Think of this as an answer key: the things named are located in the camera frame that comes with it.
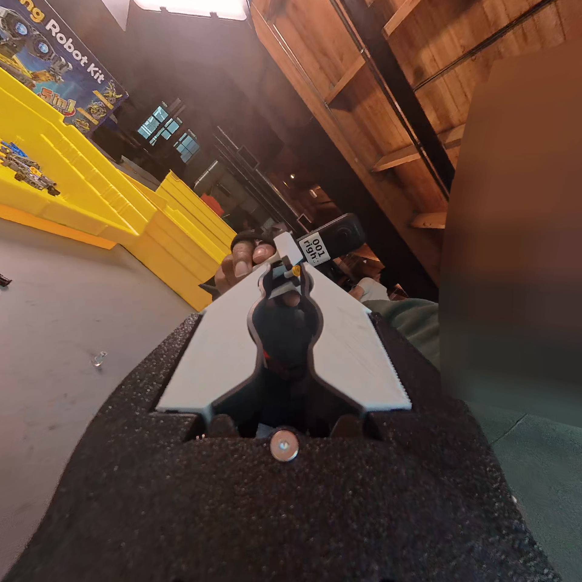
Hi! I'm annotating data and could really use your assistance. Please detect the person's right hand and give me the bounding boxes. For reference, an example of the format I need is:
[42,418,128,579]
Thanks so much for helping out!
[214,245,278,303]

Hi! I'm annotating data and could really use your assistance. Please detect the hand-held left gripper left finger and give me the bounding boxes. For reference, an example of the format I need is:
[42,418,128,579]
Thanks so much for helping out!
[156,265,274,422]

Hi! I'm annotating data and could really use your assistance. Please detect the blue kit box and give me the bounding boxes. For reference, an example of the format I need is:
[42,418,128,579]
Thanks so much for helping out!
[0,0,129,135]

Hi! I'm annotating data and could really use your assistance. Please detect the pile of grey lego parts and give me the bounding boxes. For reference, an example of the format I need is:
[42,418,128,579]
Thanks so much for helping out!
[0,140,61,197]

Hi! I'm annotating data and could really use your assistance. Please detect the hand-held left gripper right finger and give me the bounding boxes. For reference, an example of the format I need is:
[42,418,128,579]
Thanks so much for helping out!
[301,263,413,413]

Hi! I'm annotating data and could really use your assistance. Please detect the person's right forearm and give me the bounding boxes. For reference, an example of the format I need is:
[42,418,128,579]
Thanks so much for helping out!
[359,277,442,371]

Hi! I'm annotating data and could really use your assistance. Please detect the yellow storage bin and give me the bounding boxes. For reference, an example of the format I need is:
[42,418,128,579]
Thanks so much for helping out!
[0,68,157,251]
[117,169,238,313]

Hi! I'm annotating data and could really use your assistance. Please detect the ceiling light panel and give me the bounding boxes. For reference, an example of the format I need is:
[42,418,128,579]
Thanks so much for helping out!
[131,0,250,22]

